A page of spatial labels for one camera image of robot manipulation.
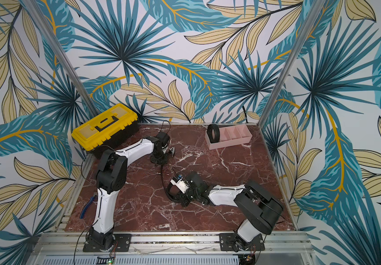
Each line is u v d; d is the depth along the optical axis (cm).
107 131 93
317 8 69
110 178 56
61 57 83
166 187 90
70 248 73
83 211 81
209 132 107
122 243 74
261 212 45
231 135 114
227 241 73
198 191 68
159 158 87
